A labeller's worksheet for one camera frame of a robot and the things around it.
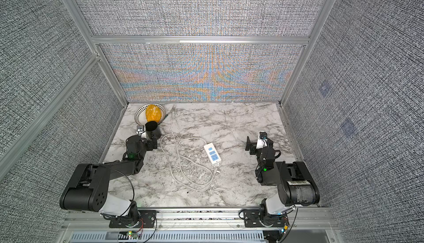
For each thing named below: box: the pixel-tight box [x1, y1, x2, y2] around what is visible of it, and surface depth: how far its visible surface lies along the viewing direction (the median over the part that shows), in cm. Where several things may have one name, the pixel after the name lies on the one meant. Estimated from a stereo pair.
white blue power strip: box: [203, 142, 222, 165], surface depth 94 cm
